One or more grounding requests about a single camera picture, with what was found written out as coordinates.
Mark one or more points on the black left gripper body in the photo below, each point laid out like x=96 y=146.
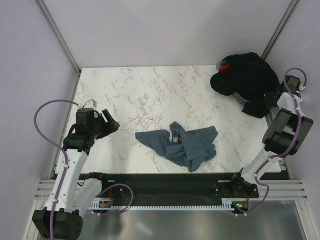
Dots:
x=99 y=122

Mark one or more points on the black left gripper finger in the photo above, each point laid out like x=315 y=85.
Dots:
x=106 y=116
x=107 y=128

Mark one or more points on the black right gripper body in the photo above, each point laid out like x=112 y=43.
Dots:
x=270 y=102

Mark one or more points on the grey-blue t shirt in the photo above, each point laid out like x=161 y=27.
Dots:
x=184 y=148

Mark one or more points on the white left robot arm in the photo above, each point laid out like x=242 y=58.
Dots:
x=63 y=213

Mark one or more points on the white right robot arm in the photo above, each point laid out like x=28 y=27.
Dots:
x=284 y=135

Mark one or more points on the red t shirt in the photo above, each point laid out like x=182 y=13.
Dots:
x=223 y=67

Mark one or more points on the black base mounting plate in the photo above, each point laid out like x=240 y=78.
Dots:
x=172 y=189

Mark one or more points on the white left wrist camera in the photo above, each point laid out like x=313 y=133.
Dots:
x=91 y=103

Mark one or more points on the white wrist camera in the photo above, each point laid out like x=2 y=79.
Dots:
x=91 y=103
x=297 y=92

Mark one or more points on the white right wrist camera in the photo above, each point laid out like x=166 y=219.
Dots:
x=297 y=92

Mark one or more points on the right aluminium frame post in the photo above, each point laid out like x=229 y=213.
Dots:
x=280 y=27

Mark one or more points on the aluminium frame post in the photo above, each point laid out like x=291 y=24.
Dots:
x=280 y=27
x=58 y=35

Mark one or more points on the aluminium front frame rail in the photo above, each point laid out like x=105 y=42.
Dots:
x=278 y=190

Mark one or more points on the white slotted cable duct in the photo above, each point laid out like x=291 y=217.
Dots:
x=226 y=205

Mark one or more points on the left aluminium frame post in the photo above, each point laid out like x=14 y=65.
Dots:
x=58 y=35

